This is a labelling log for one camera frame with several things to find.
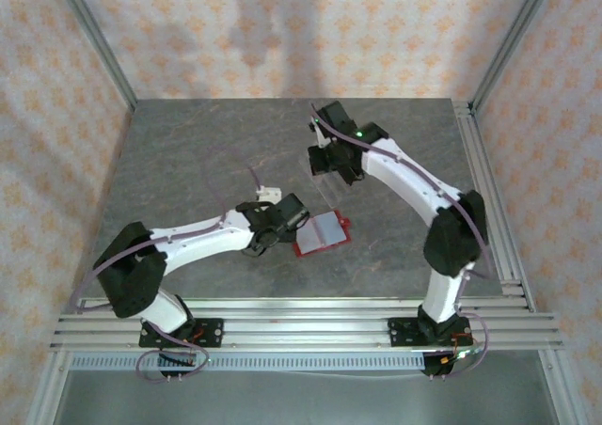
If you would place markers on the grey metal panel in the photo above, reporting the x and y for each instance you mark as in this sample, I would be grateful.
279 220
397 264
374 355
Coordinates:
301 401

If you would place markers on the aluminium frame leg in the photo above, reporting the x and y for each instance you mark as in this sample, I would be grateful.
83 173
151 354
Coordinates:
49 387
557 387

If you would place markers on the aluminium frame post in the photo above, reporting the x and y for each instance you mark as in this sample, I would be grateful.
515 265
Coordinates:
94 35
515 35

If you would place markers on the aluminium side rail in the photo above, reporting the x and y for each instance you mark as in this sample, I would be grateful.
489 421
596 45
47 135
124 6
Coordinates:
490 199

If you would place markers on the red leather card holder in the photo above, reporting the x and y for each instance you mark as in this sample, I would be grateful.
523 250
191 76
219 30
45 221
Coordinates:
344 223

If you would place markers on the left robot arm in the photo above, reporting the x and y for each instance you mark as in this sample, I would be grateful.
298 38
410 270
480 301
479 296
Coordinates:
202 241

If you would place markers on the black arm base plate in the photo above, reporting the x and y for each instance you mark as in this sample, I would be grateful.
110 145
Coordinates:
400 333
211 333

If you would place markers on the clear acrylic card stand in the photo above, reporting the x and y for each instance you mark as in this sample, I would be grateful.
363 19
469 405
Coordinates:
324 192

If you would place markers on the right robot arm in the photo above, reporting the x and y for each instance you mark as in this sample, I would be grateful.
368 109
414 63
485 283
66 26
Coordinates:
404 180

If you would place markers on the aluminium extrusion rail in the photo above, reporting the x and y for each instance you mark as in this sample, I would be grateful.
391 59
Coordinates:
305 342
305 305
305 324

